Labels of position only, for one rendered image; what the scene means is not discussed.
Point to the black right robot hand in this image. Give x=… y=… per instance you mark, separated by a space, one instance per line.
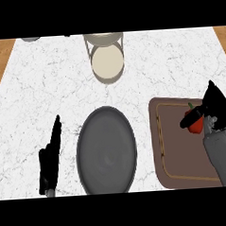
x=217 y=107

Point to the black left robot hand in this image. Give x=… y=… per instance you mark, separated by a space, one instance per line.
x=50 y=159

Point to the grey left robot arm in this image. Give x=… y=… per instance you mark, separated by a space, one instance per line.
x=50 y=193

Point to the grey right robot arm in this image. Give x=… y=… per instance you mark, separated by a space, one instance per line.
x=222 y=157

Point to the red bell pepper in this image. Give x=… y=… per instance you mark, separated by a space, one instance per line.
x=196 y=125

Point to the brown tray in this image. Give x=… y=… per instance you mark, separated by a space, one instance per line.
x=180 y=145

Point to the grey round plate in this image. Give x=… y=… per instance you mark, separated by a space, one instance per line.
x=106 y=151

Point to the grey round object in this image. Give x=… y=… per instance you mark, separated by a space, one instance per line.
x=30 y=38

